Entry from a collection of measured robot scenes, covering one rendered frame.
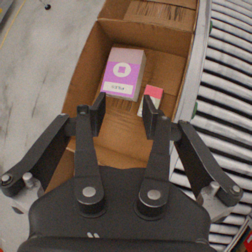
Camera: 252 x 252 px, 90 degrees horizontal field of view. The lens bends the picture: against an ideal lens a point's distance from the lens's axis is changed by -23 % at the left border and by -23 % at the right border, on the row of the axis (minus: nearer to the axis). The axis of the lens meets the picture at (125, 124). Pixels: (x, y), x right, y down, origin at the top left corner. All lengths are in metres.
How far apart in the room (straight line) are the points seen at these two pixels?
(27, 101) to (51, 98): 0.44
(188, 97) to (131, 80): 0.19
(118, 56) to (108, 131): 0.26
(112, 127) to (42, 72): 1.68
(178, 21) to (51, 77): 1.61
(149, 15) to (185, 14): 0.15
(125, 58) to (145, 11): 0.27
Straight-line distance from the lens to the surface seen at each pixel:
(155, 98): 0.50
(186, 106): 0.54
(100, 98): 0.19
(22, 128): 2.26
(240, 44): 0.89
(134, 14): 0.72
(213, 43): 0.82
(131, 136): 0.55
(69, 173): 0.64
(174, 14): 0.70
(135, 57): 0.52
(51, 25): 2.47
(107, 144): 0.57
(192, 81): 0.56
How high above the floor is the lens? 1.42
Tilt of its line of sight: 75 degrees down
